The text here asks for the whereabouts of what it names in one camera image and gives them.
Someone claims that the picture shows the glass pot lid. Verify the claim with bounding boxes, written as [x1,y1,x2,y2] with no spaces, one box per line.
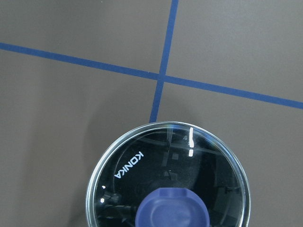
[86,122,251,227]

